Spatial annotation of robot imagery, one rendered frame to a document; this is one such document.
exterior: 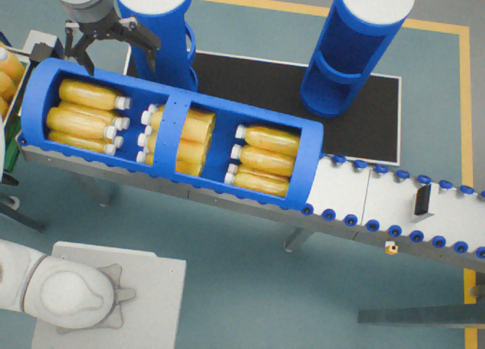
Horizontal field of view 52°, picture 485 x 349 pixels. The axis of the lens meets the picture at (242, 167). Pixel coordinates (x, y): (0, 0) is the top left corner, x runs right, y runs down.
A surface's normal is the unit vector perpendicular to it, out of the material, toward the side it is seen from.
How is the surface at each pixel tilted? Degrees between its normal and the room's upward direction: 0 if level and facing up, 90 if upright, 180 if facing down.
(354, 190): 0
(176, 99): 24
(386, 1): 0
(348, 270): 0
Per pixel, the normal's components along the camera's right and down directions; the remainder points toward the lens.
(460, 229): 0.06, -0.29
